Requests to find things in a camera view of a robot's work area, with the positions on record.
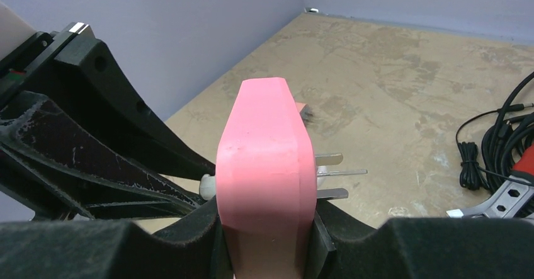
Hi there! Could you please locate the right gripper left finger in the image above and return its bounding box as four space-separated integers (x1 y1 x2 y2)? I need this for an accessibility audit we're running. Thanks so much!
1 200 234 278

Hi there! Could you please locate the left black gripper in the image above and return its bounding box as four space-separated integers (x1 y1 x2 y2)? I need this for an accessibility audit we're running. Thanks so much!
1 22 215 219

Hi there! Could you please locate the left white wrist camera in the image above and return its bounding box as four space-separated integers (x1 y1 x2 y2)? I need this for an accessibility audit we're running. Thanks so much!
0 2 37 60

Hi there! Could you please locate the pink power strip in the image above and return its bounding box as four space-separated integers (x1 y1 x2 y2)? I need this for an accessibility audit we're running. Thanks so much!
215 77 317 278

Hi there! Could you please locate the black coiled cable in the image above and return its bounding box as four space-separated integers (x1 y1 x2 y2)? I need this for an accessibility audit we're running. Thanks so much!
455 71 534 195

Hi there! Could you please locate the white power cable with plug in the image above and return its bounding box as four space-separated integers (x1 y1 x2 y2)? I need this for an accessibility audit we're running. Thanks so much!
199 153 368 203

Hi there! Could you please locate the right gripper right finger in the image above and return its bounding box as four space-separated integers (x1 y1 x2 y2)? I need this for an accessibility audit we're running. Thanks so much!
305 201 533 278

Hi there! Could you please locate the red handled adjustable wrench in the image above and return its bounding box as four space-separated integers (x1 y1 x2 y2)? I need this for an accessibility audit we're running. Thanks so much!
446 146 533 219

